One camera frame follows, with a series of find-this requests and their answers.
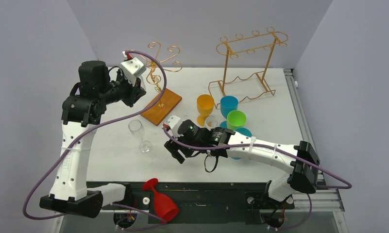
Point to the blue plastic goblet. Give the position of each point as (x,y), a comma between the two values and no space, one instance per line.
(228,104)
(244,132)

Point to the blue plastic goblet rear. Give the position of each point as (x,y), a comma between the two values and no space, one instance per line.
(228,104)

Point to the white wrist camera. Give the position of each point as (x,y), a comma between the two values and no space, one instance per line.
(173,123)
(133,68)

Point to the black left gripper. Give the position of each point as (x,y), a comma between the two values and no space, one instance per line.
(134,92)

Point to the gold rectangular wire glass rack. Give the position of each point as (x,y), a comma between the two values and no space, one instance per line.
(247,59)

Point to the small clear wine glass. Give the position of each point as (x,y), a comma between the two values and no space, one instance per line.
(211,122)

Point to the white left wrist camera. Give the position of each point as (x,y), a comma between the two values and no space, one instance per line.
(133,68)

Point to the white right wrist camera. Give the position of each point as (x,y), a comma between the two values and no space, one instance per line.
(173,123)

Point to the blue plastic goblet front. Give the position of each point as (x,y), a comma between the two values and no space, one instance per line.
(244,132)

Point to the clear champagne flute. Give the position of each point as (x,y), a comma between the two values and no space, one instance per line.
(137,130)

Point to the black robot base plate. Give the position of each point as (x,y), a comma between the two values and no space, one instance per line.
(212,203)

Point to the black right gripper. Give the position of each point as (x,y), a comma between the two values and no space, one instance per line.
(175,145)

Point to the orange plastic goblet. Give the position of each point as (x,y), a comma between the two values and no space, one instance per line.
(205,106)

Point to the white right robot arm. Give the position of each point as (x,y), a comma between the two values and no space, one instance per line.
(300,163)

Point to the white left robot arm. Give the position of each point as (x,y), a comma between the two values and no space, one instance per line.
(81,113)

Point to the red plastic goblet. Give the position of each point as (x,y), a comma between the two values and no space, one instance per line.
(164,206)

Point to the green plastic goblet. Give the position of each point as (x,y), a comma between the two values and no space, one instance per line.
(236,119)

